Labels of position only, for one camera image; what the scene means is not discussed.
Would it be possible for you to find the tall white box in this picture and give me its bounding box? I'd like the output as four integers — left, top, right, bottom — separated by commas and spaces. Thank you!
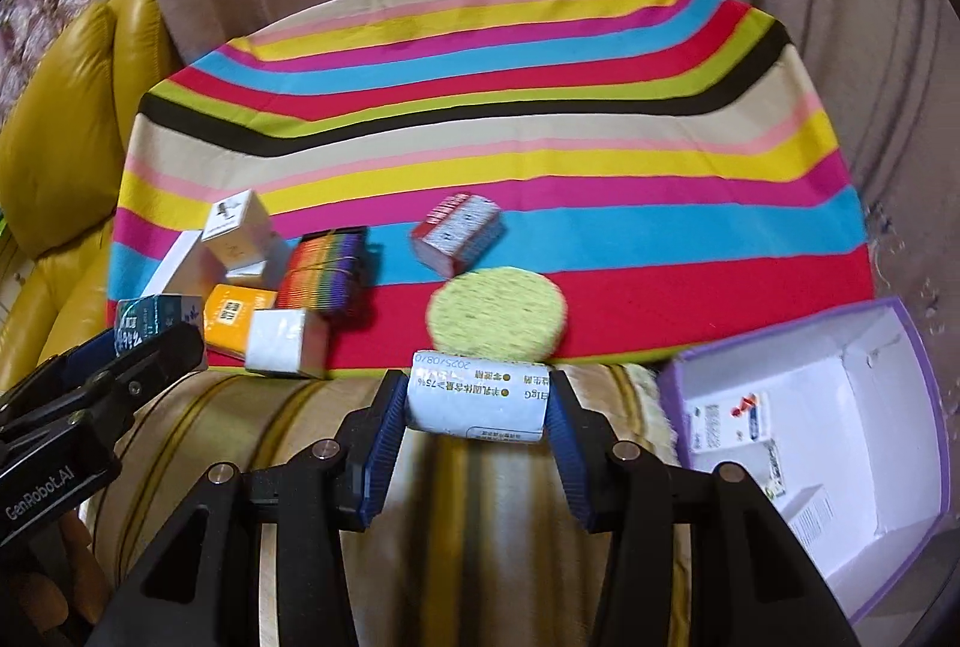
146, 229, 291, 303

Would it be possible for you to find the beige striped blanket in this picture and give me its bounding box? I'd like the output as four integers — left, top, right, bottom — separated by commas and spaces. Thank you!
79, 362, 695, 647

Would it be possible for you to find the teal box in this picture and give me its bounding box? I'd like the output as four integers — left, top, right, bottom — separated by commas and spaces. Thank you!
112, 293, 207, 356

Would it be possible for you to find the orange box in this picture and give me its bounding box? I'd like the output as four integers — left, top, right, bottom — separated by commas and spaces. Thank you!
202, 285, 280, 359

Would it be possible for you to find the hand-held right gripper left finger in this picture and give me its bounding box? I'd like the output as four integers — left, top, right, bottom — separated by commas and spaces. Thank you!
86, 369, 410, 647

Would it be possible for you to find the white box with bird print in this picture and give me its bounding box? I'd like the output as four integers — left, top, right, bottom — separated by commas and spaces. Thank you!
201, 189, 272, 269

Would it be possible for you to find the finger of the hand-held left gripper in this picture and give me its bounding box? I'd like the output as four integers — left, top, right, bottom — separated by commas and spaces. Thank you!
0, 328, 125, 412
0, 321, 207, 449

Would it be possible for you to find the red and white box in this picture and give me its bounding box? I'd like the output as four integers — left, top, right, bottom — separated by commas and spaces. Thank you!
409, 191, 505, 277

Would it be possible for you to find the person's left hand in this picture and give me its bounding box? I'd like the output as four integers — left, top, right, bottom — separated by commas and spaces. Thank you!
45, 508, 113, 625

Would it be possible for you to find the colourful striped cloth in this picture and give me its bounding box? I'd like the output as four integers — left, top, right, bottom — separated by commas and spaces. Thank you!
105, 0, 875, 382

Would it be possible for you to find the purple storage box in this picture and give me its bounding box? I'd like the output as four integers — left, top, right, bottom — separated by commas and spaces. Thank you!
656, 296, 952, 622

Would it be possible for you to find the light blue labelled cylinder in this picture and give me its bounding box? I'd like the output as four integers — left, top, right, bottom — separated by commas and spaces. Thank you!
405, 349, 554, 446

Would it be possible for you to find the rainbow strap roll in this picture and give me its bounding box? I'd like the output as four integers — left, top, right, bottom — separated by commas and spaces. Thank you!
276, 227, 370, 317

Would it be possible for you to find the yellow leather sofa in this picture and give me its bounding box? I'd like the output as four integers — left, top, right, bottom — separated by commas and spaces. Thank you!
0, 0, 185, 393

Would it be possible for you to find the small white carton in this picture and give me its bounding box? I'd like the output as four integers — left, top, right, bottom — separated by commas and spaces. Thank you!
780, 483, 835, 543

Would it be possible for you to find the small white box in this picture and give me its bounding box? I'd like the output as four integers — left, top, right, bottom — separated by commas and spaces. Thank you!
244, 308, 332, 380

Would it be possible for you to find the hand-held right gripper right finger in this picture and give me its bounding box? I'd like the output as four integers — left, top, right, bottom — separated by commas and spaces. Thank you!
546, 384, 863, 647

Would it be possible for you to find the round green sponge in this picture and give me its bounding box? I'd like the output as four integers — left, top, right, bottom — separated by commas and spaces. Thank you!
425, 267, 569, 363

